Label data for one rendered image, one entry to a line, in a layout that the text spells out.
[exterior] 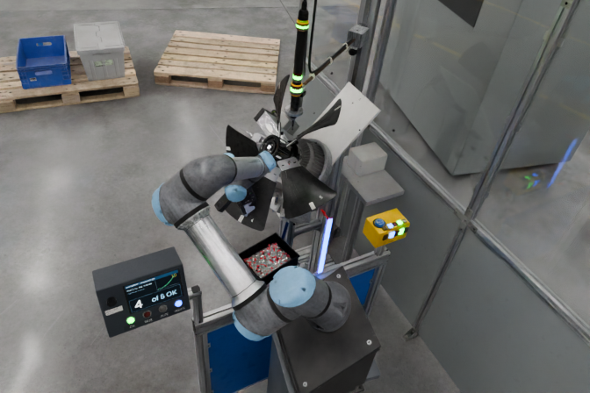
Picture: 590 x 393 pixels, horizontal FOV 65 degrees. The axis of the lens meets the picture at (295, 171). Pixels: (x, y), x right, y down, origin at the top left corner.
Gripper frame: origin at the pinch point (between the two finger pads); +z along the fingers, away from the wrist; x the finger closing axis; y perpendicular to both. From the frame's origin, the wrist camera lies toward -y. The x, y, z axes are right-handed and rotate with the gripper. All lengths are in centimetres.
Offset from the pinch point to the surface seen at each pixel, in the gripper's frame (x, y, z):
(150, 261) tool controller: -32, -35, -39
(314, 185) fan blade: -14.2, 30.0, -12.8
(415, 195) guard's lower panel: -10, 84, 38
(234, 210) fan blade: 4.8, -2.7, 0.5
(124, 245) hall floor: 90, -74, 80
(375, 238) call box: -38, 42, 7
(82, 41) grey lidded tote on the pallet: 302, -47, 41
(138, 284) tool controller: -38, -40, -40
